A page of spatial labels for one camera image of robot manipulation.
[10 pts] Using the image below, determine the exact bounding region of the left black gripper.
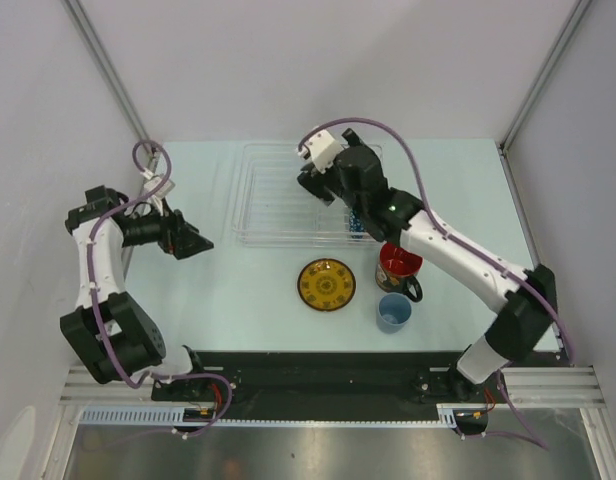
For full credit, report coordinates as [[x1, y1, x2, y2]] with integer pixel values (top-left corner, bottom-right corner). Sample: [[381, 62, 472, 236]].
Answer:
[[121, 197, 213, 260]]

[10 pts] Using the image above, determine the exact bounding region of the blue triangle patterned bowl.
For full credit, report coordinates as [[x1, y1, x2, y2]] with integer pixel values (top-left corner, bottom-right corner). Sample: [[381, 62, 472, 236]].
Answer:
[[348, 210, 365, 240]]

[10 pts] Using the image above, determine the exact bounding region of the clear plastic dish rack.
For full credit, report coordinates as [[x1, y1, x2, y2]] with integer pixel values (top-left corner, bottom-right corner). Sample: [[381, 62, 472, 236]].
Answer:
[[232, 143, 376, 248]]

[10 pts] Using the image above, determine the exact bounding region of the yellow brown round saucer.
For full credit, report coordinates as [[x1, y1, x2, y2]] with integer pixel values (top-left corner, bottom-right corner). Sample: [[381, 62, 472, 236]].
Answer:
[[296, 258, 356, 312]]

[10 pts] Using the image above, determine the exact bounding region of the light blue plastic cup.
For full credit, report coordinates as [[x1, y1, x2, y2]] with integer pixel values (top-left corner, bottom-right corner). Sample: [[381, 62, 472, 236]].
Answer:
[[376, 293, 412, 334]]

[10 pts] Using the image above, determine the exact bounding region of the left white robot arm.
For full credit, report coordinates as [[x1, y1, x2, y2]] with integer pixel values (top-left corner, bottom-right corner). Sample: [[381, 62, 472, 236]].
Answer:
[[60, 185, 214, 384]]

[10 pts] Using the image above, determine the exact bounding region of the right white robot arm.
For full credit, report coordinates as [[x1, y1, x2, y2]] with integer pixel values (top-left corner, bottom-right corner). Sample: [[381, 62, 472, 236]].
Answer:
[[297, 128, 557, 401]]

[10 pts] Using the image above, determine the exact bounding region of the red interior dark mug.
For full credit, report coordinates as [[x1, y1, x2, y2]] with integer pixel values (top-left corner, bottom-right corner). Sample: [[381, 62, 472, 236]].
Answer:
[[375, 243, 424, 303]]

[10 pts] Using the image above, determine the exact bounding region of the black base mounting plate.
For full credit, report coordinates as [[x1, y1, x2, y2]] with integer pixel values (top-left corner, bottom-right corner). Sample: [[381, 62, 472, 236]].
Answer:
[[152, 348, 574, 435]]

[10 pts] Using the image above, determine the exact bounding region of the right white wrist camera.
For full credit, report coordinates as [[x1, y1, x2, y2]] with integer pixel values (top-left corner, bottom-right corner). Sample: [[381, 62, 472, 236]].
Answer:
[[297, 130, 344, 174]]

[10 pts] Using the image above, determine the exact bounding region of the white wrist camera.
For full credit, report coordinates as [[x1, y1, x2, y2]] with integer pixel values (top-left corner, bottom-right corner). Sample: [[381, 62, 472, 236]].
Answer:
[[143, 171, 175, 215], [297, 130, 344, 174]]

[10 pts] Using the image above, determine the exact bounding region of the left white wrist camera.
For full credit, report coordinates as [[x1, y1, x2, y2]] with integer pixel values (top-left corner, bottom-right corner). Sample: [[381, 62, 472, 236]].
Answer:
[[143, 171, 175, 215]]

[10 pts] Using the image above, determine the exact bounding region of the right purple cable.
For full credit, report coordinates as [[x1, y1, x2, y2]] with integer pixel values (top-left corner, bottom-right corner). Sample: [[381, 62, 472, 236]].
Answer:
[[297, 116, 574, 449]]

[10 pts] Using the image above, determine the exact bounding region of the light blue cable duct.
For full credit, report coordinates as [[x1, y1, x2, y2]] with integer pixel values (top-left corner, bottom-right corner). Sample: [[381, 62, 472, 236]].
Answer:
[[80, 406, 457, 429]]

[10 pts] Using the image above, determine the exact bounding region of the right aluminium frame post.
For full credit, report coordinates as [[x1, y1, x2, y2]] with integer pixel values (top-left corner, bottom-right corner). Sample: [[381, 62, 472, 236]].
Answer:
[[499, 0, 595, 153]]

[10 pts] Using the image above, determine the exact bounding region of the aluminium frame post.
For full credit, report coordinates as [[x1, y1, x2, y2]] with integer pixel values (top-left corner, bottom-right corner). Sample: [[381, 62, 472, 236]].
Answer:
[[60, 0, 150, 140], [499, 0, 595, 153]]

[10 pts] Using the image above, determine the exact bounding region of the left aluminium frame post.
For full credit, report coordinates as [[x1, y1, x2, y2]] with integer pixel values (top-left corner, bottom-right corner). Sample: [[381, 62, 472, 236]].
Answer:
[[60, 0, 150, 140]]

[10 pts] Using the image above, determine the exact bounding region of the aluminium front rail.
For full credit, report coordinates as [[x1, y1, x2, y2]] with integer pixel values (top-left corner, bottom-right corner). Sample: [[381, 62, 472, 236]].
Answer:
[[59, 367, 606, 408]]

